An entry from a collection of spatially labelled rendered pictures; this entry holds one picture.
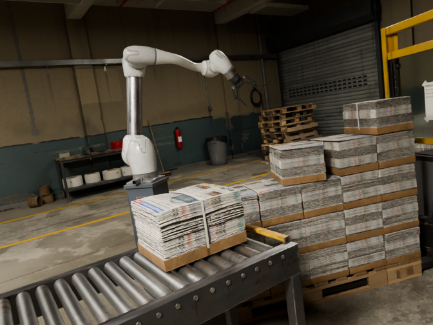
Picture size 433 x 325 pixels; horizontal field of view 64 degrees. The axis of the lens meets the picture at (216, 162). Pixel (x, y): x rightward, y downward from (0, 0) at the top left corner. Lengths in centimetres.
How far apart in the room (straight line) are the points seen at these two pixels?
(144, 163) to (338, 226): 133
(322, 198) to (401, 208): 61
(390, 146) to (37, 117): 716
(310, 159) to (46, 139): 683
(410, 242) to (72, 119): 720
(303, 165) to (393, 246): 92
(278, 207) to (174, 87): 747
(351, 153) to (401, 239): 75
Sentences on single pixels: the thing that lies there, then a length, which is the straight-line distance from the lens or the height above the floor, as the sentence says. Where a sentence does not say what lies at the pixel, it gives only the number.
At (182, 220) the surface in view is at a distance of 131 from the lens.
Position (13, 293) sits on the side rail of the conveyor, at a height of 80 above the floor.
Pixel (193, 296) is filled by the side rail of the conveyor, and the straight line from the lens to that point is 119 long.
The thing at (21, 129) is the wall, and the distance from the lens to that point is 833.
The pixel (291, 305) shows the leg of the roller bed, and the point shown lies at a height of 55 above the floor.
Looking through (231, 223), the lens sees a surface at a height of 90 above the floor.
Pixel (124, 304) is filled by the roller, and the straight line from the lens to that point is 121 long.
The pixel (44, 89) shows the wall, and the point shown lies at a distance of 846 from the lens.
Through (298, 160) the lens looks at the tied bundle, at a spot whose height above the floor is 99.
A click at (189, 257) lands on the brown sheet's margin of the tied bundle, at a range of 136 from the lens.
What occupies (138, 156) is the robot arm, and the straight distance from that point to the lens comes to 210.
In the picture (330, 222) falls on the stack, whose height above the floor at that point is 55.
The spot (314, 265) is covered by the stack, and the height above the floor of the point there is 28.
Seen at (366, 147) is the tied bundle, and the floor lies 100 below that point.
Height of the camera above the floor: 134
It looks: 8 degrees down
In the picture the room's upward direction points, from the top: 8 degrees counter-clockwise
